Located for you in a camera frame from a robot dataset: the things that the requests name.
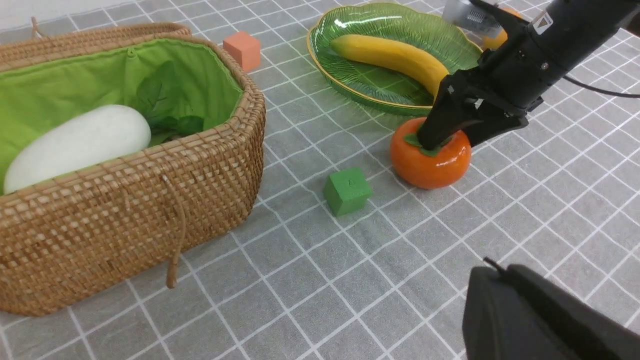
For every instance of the green cube block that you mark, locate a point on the green cube block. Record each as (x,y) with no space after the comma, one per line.
(346,191)

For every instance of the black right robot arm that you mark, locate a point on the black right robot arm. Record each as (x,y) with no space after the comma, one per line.
(570,30)

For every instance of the woven wicker basket green lining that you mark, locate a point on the woven wicker basket green lining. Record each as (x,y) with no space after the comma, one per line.
(72,236)

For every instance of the white radish with green leaves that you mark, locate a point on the white radish with green leaves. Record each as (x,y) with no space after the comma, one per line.
(105,133)

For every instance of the grey checked tablecloth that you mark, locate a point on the grey checked tablecloth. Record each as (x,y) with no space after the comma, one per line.
(386,282)

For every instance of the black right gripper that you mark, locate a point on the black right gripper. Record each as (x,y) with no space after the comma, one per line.
(494,97)

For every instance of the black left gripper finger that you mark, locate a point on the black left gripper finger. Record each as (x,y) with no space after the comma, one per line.
(514,313)

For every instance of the yellow banana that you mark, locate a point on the yellow banana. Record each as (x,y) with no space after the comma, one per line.
(395,55)

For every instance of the orange cube block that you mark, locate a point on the orange cube block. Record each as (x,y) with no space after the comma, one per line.
(245,50)

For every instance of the orange persimmon with green leaf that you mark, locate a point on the orange persimmon with green leaf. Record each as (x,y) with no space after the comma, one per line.
(428,169)

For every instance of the green glass leaf plate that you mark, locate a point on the green glass leaf plate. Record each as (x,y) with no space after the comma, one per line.
(383,89)

